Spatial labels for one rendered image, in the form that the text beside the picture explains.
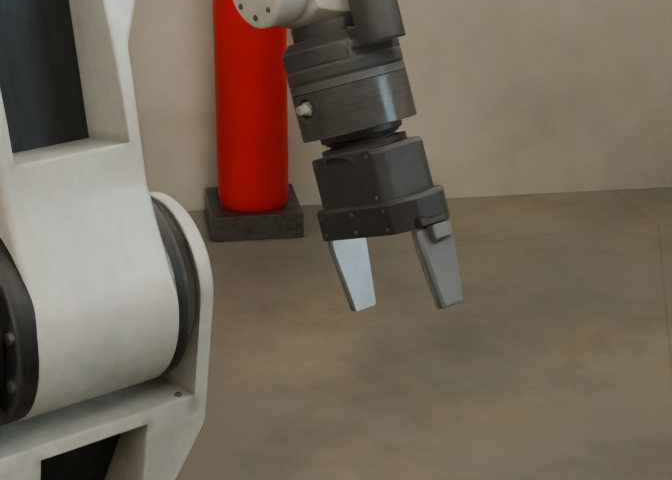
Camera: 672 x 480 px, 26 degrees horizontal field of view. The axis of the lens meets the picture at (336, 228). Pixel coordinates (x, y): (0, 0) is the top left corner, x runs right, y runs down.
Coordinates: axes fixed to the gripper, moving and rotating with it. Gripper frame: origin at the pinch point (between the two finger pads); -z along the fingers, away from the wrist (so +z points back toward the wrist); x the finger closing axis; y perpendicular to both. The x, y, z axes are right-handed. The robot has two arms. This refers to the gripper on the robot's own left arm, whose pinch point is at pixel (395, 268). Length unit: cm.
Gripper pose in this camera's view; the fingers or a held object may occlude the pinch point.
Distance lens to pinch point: 110.5
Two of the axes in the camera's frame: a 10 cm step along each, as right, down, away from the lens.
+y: 7.8, -2.6, 5.7
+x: 5.7, -0.6, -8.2
